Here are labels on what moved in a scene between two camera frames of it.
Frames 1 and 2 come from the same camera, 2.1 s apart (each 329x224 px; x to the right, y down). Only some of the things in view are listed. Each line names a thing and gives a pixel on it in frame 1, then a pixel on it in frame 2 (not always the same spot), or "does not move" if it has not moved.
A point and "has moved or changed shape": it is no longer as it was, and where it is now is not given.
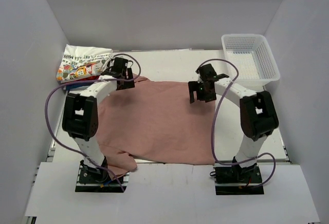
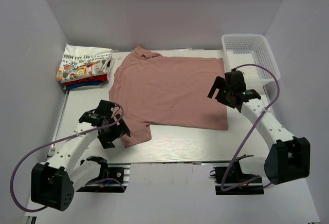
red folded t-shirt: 96,77 does not move
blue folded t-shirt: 69,87 does not move
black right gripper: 194,86 → 219,84
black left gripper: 127,84 → 121,130
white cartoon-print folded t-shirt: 81,61 does not move
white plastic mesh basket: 256,64 does not move
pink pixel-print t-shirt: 154,122 has moved or changed shape
